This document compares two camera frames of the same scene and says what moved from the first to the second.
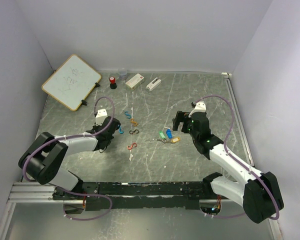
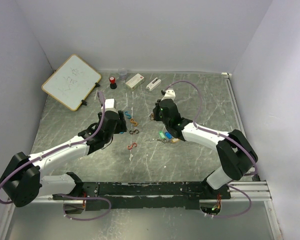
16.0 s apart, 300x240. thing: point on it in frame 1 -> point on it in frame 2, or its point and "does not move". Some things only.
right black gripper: [182, 117] -> [156, 117]
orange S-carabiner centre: [133, 122] does not move
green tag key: [161, 133] does not move
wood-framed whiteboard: [72, 82] does not move
